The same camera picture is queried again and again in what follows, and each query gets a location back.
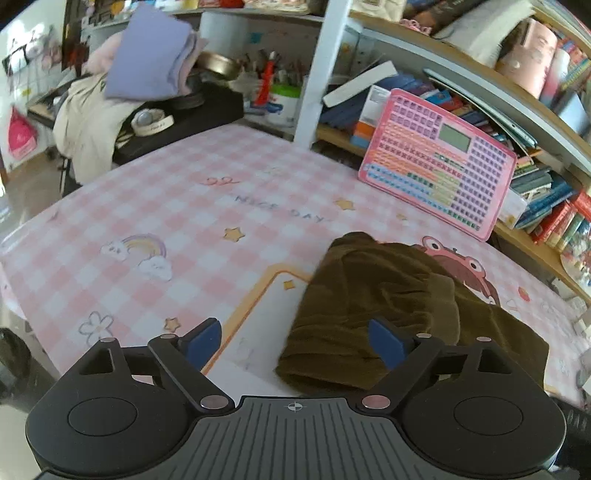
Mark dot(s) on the pink bag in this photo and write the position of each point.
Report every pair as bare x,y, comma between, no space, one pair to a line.
22,136

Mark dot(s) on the folded lavender cloth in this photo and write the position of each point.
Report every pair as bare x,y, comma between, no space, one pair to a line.
154,58

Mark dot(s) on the wooden bookshelf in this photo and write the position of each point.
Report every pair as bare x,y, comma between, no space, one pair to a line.
424,57

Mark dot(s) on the pink keyboard learning toy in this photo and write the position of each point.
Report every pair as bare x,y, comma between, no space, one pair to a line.
439,163

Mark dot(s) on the white pen holder cup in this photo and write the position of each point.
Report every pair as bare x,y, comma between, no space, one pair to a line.
281,106

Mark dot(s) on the metal bowl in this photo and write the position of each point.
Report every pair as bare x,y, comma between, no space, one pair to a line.
224,67

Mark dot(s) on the black side table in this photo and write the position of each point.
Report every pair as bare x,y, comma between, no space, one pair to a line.
221,106

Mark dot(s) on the pink checkered table mat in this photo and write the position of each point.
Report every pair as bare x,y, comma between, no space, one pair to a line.
189,231

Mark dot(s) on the cream white garment pile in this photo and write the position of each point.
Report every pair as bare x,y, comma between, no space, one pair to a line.
87,125

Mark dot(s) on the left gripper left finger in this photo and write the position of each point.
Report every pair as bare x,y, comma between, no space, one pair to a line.
183,358

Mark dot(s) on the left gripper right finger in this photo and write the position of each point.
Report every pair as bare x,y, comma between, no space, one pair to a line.
409,360

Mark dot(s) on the stack of books on shelf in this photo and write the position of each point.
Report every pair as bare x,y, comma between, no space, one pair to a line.
355,120

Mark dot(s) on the olive brown corduroy garment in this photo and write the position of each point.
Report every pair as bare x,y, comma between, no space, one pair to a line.
360,279

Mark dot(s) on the white shelf post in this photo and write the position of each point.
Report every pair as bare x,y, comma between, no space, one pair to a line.
322,65

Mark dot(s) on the pink cylindrical box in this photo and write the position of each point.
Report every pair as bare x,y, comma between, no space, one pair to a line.
528,62

